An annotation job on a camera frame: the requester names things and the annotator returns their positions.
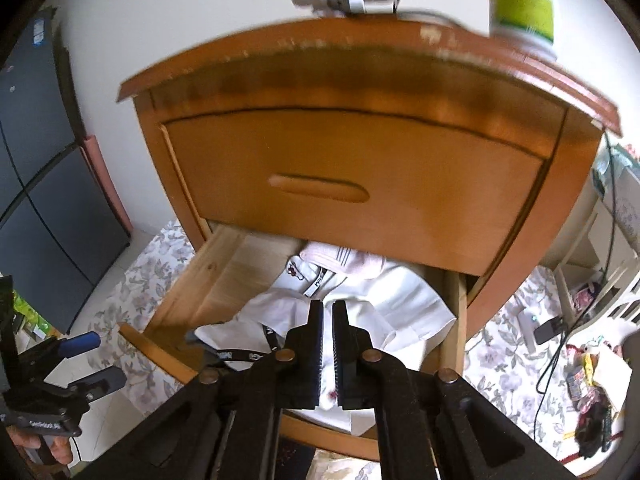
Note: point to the pink board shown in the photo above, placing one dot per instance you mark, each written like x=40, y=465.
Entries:
x=107, y=190

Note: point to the wooden drawer with clothes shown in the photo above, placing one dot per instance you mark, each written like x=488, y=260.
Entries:
x=225, y=280

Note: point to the person's left hand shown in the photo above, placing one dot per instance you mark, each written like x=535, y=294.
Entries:
x=60, y=452

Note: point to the wooden nightstand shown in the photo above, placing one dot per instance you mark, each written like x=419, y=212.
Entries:
x=170, y=185

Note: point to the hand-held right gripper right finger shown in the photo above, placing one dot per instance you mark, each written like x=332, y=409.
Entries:
x=340, y=360

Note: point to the black cloth item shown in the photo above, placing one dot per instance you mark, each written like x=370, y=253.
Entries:
x=592, y=427

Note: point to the black charger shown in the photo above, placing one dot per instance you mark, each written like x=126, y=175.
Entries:
x=550, y=331

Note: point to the white bottle green label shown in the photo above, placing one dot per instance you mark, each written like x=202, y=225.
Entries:
x=522, y=5

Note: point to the white shelf unit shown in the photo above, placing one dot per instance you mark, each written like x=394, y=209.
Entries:
x=595, y=270

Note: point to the white power adapter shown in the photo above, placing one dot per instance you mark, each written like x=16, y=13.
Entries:
x=526, y=330

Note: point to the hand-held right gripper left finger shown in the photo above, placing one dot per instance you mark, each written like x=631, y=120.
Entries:
x=315, y=360

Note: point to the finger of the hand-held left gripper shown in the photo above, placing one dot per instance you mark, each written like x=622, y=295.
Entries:
x=102, y=381
x=80, y=344

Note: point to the grey floral blanket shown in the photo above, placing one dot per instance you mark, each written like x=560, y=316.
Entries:
x=500, y=370

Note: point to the plain wooden drawer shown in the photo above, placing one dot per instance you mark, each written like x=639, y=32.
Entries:
x=375, y=160

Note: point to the pink ribbed sock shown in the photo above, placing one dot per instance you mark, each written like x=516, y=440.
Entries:
x=350, y=260

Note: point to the green packet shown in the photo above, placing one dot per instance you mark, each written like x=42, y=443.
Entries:
x=30, y=312

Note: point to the white sock cat print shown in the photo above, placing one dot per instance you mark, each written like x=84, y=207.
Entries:
x=297, y=272

